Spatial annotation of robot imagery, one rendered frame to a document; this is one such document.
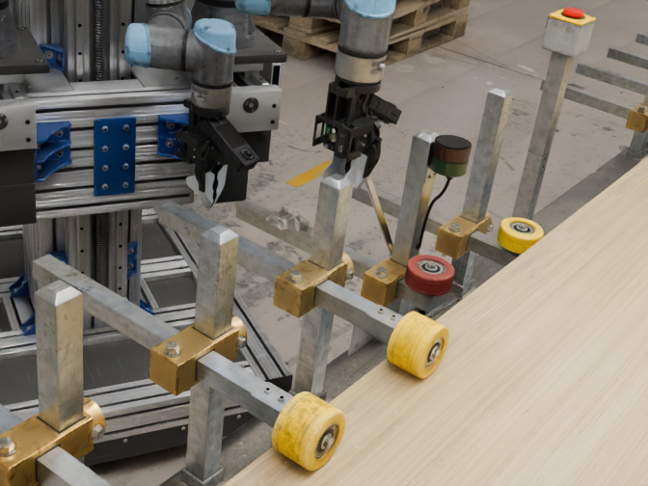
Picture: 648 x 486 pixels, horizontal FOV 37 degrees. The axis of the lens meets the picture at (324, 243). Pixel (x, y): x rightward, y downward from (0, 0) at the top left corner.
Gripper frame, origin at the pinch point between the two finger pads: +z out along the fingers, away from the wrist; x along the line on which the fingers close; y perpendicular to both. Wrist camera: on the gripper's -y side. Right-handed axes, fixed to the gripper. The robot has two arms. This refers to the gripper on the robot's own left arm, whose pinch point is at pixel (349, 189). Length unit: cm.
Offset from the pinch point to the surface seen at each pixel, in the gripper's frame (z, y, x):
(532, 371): 10.4, 7.9, 40.8
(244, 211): 15.5, -2.7, -24.2
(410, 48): 97, -330, -186
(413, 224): 5.2, -7.0, 9.2
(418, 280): 10.7, -0.9, 15.4
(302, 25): 84, -274, -220
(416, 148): -8.2, -7.0, 7.1
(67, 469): 4, 70, 15
